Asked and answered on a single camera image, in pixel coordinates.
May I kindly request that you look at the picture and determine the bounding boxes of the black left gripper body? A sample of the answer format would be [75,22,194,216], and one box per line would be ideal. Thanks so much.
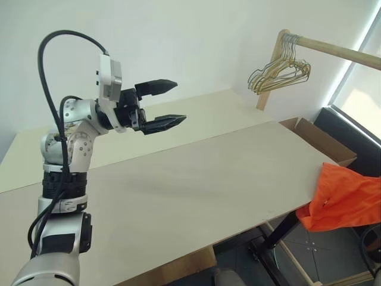
[114,88,147,132]

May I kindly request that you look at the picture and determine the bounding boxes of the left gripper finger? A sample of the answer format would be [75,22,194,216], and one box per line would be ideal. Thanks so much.
[134,78,179,98]
[141,114,188,136]

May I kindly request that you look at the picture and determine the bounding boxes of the orange shorts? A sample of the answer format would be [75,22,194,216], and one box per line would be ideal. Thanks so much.
[295,161,381,234]

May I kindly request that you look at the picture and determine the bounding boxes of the brown cardboard box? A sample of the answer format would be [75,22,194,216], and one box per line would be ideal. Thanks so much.
[278,116,358,174]

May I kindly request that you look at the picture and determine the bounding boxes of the black metal table leg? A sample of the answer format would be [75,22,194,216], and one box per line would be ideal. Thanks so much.
[246,213,302,286]

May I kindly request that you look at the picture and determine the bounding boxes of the dark rounded shape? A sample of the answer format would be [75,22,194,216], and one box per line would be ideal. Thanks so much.
[213,267,249,286]

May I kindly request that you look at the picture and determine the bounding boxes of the wooden clothes rack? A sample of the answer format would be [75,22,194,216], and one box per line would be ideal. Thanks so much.
[255,29,381,113]

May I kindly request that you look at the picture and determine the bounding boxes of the black cushioned chair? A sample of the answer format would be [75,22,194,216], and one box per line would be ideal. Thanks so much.
[313,106,381,180]

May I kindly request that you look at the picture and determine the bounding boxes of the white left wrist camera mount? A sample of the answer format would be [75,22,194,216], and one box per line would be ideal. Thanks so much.
[95,53,127,133]

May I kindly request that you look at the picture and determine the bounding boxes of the light wooden floor frame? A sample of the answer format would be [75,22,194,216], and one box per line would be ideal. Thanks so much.
[266,221,376,286]

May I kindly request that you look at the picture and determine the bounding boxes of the white window frame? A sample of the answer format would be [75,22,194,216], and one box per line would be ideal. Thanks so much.
[327,0,381,126]

